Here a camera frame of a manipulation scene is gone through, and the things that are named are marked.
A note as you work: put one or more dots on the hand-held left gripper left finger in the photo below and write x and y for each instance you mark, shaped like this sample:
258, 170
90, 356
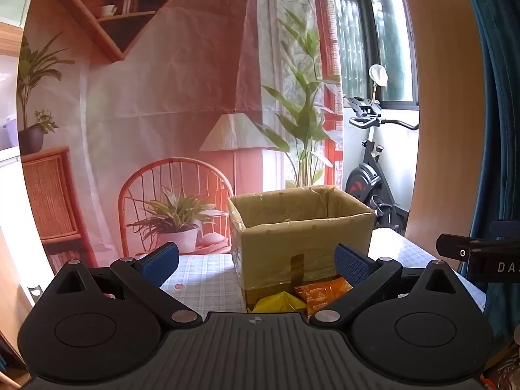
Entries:
162, 262

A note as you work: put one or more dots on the blue curtain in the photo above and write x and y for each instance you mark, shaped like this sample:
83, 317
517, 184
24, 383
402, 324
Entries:
499, 130

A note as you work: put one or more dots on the yellow snack packet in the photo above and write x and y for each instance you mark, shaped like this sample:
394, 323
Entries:
278, 302

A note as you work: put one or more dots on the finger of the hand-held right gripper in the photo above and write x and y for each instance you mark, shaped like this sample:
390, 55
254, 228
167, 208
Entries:
453, 248

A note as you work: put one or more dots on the white cloth bag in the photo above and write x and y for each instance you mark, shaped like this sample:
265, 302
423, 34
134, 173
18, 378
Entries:
378, 74

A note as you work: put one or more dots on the printed room backdrop cloth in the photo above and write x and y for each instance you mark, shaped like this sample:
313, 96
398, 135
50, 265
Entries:
162, 89

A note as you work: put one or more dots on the wooden panel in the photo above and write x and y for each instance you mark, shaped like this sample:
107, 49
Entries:
438, 89

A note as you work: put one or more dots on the orange snack packet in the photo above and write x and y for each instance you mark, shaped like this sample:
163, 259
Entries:
321, 292

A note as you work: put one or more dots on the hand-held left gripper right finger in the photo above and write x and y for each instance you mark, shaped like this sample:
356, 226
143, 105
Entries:
351, 266

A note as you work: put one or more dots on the checkered tablecloth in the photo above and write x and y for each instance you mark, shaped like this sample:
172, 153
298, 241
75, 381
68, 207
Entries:
203, 284

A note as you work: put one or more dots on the taped cardboard box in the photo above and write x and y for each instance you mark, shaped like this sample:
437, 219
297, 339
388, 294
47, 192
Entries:
300, 243

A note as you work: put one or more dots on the black exercise bike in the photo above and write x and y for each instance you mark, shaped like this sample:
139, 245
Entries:
369, 178

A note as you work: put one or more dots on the dark framed window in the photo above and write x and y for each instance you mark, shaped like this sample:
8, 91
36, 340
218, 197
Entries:
365, 40

